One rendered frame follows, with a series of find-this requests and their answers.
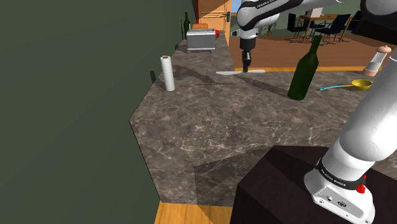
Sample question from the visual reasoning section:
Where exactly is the slim dark green bottle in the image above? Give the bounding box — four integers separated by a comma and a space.
183, 11, 191, 40

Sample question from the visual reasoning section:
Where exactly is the dark robot stand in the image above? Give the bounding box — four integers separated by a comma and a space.
229, 144, 397, 224

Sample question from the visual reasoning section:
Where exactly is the flat white utensil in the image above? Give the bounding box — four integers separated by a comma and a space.
216, 69, 267, 76

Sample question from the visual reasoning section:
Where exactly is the wooden dining table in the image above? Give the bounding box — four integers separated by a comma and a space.
298, 7, 353, 43

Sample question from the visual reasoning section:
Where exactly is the large green wine bottle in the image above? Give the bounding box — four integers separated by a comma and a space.
287, 34, 324, 102

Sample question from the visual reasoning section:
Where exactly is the pale pepper grinder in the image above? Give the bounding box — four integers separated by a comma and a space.
362, 45, 393, 78

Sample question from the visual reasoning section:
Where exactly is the yellow ladle with blue handle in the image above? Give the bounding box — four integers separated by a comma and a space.
319, 79, 373, 92

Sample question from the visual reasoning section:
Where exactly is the green potted plant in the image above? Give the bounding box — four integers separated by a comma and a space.
260, 22, 278, 39

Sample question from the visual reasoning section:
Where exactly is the white paper towel roll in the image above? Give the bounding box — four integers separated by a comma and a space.
160, 55, 176, 92

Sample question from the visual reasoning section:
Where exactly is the black dining chair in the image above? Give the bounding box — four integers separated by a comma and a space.
286, 12, 309, 40
315, 13, 352, 43

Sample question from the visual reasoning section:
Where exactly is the wooden door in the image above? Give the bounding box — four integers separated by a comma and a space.
195, 0, 233, 48

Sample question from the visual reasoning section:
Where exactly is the silver toaster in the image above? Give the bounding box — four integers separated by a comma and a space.
185, 28, 217, 53

